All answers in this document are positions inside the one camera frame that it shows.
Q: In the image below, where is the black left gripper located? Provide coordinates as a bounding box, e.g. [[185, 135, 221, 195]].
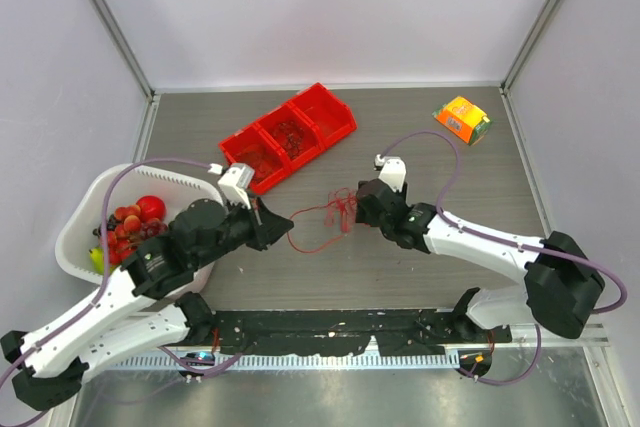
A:
[[194, 191, 295, 269]]

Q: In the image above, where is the red cable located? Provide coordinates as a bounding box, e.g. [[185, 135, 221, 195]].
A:
[[287, 187, 360, 254]]

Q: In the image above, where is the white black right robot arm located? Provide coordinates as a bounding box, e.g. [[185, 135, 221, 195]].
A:
[[356, 179, 605, 342]]

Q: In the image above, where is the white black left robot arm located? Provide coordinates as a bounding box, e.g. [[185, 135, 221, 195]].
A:
[[1, 199, 294, 411]]

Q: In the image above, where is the red three-compartment bin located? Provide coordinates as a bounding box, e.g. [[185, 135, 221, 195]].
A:
[[219, 83, 357, 195]]

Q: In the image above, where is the dark grape bunch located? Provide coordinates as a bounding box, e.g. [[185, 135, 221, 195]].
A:
[[107, 219, 168, 242]]

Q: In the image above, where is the red apple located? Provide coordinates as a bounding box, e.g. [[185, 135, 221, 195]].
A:
[[136, 195, 166, 222]]

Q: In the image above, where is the orange green carton box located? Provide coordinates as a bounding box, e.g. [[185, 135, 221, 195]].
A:
[[433, 96, 492, 146]]

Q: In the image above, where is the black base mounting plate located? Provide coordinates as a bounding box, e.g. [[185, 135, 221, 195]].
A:
[[213, 309, 512, 357]]

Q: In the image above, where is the yellow green pear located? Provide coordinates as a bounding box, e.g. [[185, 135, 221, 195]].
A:
[[89, 247, 105, 276]]

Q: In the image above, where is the white plastic basket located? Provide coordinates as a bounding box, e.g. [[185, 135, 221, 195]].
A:
[[55, 164, 224, 287]]

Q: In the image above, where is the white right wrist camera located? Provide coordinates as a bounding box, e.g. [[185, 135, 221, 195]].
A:
[[374, 154, 406, 193]]

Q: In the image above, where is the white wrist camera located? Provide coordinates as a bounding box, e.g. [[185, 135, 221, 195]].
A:
[[374, 154, 406, 193], [208, 163, 255, 210]]

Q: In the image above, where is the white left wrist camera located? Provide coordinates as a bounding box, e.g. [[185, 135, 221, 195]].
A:
[[208, 163, 255, 210]]

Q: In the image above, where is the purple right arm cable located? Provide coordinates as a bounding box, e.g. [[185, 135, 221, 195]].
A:
[[377, 130, 629, 383]]

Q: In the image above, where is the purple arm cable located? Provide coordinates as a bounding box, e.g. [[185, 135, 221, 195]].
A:
[[0, 156, 244, 423], [377, 130, 629, 383]]

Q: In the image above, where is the white slotted cable duct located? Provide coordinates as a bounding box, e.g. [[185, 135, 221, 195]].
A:
[[109, 350, 460, 372]]

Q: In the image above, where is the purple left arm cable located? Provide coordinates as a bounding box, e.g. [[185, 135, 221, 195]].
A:
[[0, 156, 244, 423]]

